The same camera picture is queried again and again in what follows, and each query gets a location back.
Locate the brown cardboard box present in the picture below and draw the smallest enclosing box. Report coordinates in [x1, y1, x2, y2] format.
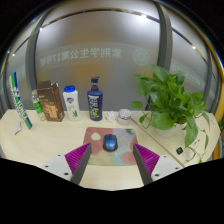
[36, 80, 66, 123]

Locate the green potted plant white pot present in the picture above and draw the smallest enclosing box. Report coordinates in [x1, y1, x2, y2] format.
[130, 64, 211, 164]

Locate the floral pastel mouse pad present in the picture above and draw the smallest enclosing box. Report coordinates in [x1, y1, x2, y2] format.
[82, 126, 138, 167]

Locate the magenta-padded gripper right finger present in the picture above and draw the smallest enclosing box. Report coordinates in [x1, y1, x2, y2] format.
[132, 143, 184, 186]

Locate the small white card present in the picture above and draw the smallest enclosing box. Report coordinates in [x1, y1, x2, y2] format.
[13, 121, 23, 135]

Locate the small white jar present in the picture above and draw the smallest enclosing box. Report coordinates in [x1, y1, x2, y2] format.
[116, 108, 132, 127]

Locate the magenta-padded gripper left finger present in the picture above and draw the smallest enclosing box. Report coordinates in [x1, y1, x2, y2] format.
[41, 142, 93, 186]

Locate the blue computer mouse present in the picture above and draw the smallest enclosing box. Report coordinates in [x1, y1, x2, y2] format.
[102, 133, 119, 152]

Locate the white lotion bottle blue cap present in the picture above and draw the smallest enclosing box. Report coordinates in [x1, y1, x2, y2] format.
[62, 85, 82, 122]

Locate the white green blue shuttlecock tube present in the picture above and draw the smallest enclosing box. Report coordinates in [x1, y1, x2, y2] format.
[9, 71, 33, 130]

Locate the crumpled white tissue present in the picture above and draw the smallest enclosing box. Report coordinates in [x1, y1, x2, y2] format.
[104, 111, 118, 124]

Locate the small green labelled bottle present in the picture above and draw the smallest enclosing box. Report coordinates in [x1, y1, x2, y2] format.
[31, 89, 47, 122]

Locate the dark blue shampoo pump bottle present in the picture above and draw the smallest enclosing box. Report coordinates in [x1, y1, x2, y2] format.
[86, 76, 104, 122]

